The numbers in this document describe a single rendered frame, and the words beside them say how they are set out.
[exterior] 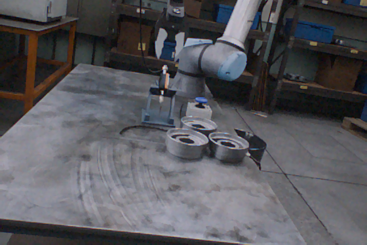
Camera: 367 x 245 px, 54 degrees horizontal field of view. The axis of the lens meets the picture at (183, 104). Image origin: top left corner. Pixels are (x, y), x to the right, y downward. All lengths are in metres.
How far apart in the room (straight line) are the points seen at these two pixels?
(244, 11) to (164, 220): 0.94
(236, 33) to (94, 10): 3.46
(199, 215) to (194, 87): 0.82
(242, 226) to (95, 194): 0.27
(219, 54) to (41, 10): 1.96
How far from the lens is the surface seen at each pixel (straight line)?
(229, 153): 0.89
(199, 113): 1.13
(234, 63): 1.32
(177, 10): 1.00
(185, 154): 0.86
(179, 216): 0.65
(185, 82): 1.42
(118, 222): 0.61
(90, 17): 4.70
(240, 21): 1.38
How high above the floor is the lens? 1.15
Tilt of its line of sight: 16 degrees down
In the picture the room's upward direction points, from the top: 11 degrees clockwise
